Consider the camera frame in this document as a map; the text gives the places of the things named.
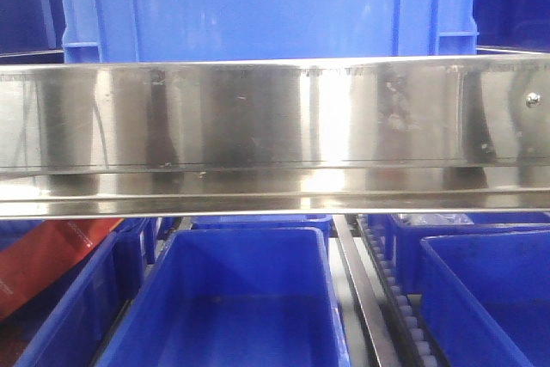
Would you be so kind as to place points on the stainless steel shelf rail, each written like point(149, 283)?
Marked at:
point(421, 134)

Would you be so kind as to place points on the blue bin left lower shelf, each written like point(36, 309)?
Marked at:
point(67, 326)

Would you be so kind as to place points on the dark blue crate upper right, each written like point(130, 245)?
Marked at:
point(515, 24)

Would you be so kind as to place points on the blue bin right lower shelf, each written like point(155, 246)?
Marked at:
point(485, 298)

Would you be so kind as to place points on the large blue crate upper shelf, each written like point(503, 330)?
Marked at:
point(208, 30)

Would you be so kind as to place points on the red cardboard package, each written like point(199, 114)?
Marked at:
point(45, 254)

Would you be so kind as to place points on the blue bin shelf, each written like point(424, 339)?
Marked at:
point(67, 326)
point(485, 298)
point(234, 297)

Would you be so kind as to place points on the dark blue crate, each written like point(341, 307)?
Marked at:
point(515, 24)
point(31, 25)

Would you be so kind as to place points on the blue bin centre lower shelf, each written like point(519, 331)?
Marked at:
point(234, 297)

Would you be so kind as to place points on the roller track rail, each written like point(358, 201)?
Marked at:
point(382, 324)

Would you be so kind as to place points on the blue bin rear right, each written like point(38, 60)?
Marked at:
point(405, 231)

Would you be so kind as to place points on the dark blue crate upper left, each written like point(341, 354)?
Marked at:
point(31, 25)

